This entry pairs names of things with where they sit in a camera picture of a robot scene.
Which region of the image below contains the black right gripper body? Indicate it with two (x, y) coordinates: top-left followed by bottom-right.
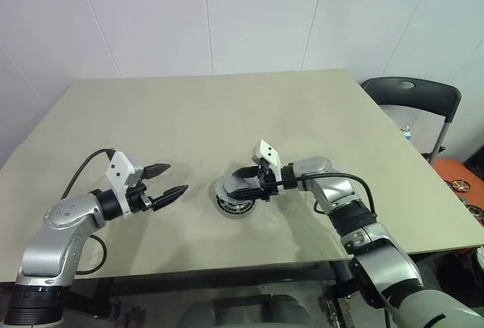
(256, 158), (283, 203)

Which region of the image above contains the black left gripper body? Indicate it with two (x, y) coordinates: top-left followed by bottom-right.
(126, 182), (156, 215)

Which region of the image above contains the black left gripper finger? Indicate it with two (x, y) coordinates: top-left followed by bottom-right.
(150, 184), (189, 211)
(140, 161), (171, 181)

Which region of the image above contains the grey motor lid with circuit board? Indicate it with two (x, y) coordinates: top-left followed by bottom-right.
(213, 171), (262, 203)

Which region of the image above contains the grey motor housing with copper windings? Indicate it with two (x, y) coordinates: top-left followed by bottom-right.
(214, 195), (257, 220)

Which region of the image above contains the black folding chair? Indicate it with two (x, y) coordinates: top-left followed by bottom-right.
(361, 76), (463, 165)

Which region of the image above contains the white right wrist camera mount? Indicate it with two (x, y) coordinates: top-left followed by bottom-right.
(252, 139), (290, 196)

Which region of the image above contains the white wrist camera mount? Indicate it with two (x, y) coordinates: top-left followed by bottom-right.
(105, 150), (144, 218)
(252, 139), (290, 196)

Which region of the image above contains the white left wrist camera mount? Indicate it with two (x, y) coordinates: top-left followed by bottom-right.
(105, 150), (144, 218)

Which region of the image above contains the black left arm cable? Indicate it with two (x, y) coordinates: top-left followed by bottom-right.
(61, 148), (116, 274)

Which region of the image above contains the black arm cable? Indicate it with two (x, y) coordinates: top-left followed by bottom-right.
(264, 172), (379, 219)
(61, 148), (116, 274)

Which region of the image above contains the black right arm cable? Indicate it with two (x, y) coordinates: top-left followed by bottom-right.
(264, 172), (379, 219)

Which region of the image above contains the black table frame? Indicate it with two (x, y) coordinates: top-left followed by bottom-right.
(67, 258), (364, 317)

